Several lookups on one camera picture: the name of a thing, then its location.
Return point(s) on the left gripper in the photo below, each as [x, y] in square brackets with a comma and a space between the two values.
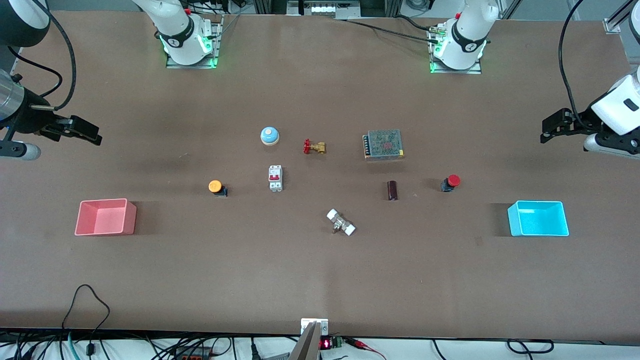
[583, 122]

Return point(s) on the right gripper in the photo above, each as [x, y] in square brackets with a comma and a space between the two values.
[31, 119]

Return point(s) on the red push button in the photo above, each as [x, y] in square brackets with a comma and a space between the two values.
[453, 180]

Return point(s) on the yellow push button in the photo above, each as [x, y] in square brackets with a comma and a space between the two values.
[215, 186]

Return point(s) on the pink plastic box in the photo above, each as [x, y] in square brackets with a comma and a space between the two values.
[105, 220]

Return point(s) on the cyan plastic box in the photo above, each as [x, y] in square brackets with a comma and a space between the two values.
[539, 220]

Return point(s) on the metal mesh power supply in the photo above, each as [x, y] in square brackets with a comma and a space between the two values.
[383, 144]

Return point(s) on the dark red cylindrical capacitor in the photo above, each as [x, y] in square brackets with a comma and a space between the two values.
[392, 190]

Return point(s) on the blue service bell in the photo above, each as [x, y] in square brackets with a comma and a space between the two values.
[269, 136]

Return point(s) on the white circuit breaker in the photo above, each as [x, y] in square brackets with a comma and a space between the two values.
[275, 178]

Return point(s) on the metal fitting white caps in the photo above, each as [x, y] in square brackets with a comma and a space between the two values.
[341, 222]

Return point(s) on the white power strip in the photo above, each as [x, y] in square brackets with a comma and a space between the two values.
[325, 8]

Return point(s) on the red clip lead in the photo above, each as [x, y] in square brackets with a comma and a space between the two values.
[362, 345]

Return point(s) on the red LED display module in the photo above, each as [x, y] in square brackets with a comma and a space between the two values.
[325, 344]

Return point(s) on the aluminium frame corner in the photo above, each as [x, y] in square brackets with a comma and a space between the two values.
[612, 26]

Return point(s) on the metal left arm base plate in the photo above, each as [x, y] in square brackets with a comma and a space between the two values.
[477, 70]

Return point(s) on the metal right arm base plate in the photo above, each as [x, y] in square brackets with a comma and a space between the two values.
[216, 45]

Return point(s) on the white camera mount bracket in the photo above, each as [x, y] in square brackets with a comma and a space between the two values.
[306, 324]

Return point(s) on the grey camera support bar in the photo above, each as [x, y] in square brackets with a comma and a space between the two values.
[306, 347]

